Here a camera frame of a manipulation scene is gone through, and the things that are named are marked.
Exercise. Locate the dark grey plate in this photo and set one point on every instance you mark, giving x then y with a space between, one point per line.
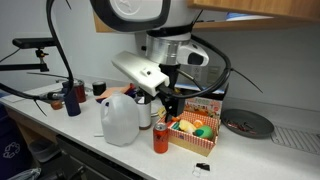
248 121

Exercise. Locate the green toy fruit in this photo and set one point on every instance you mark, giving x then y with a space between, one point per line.
204 132

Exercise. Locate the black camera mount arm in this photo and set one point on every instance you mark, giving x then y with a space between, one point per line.
23 67

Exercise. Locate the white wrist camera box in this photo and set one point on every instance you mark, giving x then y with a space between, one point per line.
140 71

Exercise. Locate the orange cloth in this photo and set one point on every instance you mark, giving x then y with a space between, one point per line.
111 91

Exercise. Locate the yellow toy food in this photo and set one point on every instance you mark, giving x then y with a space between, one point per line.
187 126

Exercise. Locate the red checkered cardboard box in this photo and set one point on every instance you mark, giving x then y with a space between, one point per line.
191 140

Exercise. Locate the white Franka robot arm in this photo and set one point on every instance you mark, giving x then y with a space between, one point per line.
133 10

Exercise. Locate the white tumbler with lid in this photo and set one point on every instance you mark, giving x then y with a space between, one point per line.
144 115

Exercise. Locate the flat grid mat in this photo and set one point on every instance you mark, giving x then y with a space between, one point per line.
296 140

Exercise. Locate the orange slice toy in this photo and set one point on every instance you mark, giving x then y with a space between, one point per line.
176 119

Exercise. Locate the wooden overhead cabinet body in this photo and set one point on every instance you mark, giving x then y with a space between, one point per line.
233 24

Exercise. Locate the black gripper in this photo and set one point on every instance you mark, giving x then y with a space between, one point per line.
170 75

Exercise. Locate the small white stick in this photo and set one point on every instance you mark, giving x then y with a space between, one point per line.
99 135

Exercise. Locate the black stereo camera bar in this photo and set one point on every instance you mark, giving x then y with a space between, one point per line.
33 42

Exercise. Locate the wooden cabinet door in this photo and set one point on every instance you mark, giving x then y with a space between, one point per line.
101 26
260 8

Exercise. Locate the navy water bottle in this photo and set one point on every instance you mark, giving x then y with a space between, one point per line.
72 105

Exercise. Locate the black mug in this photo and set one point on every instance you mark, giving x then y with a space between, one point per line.
99 88

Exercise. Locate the white round plate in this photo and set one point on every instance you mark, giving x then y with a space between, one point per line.
156 110

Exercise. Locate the red tumbler with lid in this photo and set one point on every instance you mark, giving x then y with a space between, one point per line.
80 93

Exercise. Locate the blue recycling bin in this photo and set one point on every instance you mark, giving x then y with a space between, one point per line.
11 146

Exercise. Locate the translucent plastic milk jug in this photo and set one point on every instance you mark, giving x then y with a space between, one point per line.
120 120

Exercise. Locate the white wall outlet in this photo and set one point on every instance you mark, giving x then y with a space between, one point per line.
196 74

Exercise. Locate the grey plastic bin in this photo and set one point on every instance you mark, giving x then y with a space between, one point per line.
45 150

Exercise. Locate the orange toy fruit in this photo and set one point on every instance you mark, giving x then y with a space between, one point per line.
198 123

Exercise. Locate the black under-counter appliance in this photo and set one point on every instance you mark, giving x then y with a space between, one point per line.
93 160

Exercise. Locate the brown round ball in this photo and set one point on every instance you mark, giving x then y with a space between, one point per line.
56 105

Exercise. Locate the small black white clip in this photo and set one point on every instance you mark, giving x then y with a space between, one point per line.
202 166

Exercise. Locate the red soda can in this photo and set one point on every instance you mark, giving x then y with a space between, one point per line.
160 138

